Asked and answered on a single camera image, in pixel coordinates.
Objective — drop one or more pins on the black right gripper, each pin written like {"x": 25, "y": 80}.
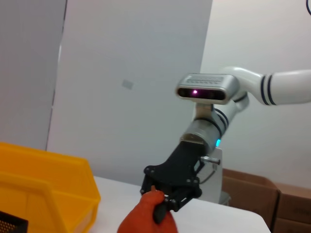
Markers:
{"x": 179, "y": 167}

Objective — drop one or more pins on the red object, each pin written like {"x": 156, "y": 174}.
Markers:
{"x": 141, "y": 218}

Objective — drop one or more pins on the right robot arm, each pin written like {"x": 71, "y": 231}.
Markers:
{"x": 286, "y": 87}

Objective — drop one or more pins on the black mesh pen holder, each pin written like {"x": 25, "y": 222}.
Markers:
{"x": 12, "y": 224}

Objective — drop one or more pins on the white stand column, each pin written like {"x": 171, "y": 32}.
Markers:
{"x": 217, "y": 187}

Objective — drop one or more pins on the brown cardboard box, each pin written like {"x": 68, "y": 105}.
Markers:
{"x": 294, "y": 211}
{"x": 247, "y": 194}

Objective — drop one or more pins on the yellow plastic bin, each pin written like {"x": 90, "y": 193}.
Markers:
{"x": 48, "y": 174}

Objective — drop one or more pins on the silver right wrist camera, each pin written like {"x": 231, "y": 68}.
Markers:
{"x": 206, "y": 85}

